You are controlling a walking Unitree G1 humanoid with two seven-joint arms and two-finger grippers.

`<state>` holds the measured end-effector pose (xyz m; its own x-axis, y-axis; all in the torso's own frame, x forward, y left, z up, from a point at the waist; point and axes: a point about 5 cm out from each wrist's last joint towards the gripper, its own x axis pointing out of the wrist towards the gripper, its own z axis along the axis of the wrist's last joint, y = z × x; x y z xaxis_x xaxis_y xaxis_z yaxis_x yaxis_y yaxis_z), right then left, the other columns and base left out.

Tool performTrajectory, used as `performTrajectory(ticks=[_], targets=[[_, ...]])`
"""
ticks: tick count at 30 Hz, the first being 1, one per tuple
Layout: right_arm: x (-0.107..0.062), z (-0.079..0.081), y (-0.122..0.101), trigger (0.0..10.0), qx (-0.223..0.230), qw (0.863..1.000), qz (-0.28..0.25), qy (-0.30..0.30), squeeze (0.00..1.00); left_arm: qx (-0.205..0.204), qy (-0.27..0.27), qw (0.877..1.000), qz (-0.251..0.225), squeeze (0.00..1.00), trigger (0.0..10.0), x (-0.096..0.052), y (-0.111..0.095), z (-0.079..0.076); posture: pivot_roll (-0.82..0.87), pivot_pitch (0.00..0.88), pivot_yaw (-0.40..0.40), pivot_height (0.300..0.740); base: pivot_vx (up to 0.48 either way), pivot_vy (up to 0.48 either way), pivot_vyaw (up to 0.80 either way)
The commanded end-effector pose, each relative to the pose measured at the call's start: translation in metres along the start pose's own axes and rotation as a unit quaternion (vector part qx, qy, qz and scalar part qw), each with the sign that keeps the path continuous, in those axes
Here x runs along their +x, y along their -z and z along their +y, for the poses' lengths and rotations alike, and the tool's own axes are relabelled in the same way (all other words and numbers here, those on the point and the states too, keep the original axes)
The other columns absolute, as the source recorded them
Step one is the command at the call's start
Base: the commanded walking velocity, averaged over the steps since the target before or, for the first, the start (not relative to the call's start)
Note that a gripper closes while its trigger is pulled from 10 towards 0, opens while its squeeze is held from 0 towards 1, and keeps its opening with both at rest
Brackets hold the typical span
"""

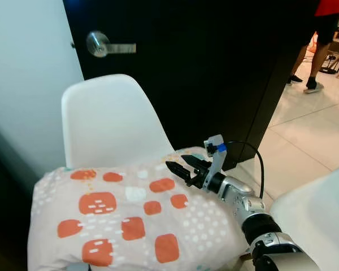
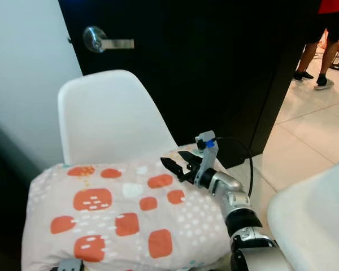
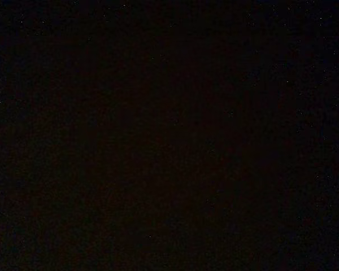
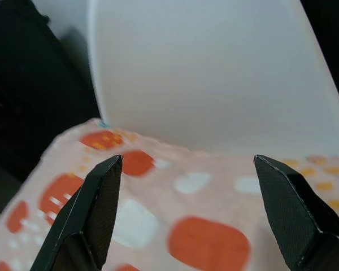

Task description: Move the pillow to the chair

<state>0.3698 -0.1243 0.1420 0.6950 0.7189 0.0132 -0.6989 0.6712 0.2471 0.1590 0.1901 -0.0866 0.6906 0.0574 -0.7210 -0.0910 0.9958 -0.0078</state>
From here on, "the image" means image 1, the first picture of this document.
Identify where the orange patterned fabric pillow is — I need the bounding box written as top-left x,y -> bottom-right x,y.
27,146 -> 256,271

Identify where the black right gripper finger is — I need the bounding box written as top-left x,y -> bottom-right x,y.
166,161 -> 192,182
181,155 -> 211,171

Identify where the black door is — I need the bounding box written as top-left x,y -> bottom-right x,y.
63,0 -> 323,172

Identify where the white plastic chair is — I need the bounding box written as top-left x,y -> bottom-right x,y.
269,162 -> 339,271
60,73 -> 176,169

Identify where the dark framed stool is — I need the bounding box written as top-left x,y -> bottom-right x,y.
321,35 -> 339,77

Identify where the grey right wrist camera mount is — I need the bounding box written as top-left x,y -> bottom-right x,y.
205,134 -> 228,179

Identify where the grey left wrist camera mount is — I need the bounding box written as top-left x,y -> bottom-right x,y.
65,262 -> 92,271

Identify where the silver door lever handle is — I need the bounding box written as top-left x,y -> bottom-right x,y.
85,30 -> 138,59

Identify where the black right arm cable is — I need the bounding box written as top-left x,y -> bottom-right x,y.
223,141 -> 266,199

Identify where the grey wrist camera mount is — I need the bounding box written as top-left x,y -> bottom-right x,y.
65,262 -> 92,271
205,134 -> 228,179

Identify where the person in red shirt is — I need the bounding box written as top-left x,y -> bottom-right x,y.
286,0 -> 339,95

